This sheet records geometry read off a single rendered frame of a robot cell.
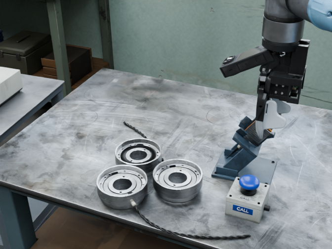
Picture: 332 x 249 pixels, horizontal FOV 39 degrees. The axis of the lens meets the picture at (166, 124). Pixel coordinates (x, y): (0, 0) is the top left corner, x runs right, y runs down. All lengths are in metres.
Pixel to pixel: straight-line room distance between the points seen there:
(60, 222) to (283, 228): 0.64
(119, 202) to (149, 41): 1.93
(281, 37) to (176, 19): 1.83
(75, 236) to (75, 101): 0.38
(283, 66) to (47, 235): 0.75
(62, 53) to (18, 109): 0.92
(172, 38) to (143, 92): 1.36
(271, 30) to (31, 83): 1.10
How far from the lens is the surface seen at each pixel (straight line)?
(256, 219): 0.95
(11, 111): 1.62
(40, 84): 1.77
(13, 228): 1.25
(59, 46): 2.48
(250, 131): 1.01
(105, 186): 0.99
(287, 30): 0.88
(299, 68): 0.92
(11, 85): 1.68
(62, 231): 1.31
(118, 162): 1.05
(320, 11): 0.77
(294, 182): 1.07
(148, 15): 2.75
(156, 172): 1.02
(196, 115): 1.27
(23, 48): 2.83
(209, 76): 2.74
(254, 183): 0.93
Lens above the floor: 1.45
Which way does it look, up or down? 32 degrees down
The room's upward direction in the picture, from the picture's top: 1 degrees counter-clockwise
